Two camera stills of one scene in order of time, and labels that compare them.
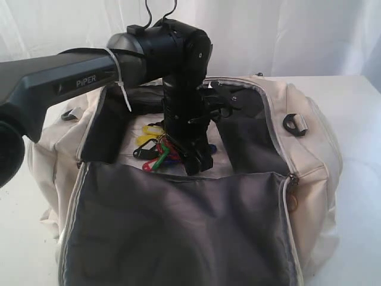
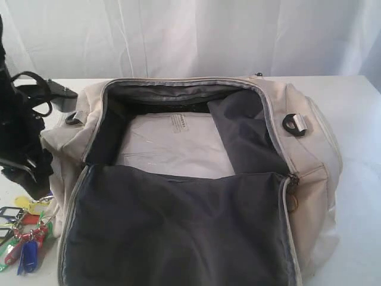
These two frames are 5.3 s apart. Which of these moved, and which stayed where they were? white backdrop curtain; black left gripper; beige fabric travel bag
Moved: black left gripper
Stayed: white backdrop curtain; beige fabric travel bag
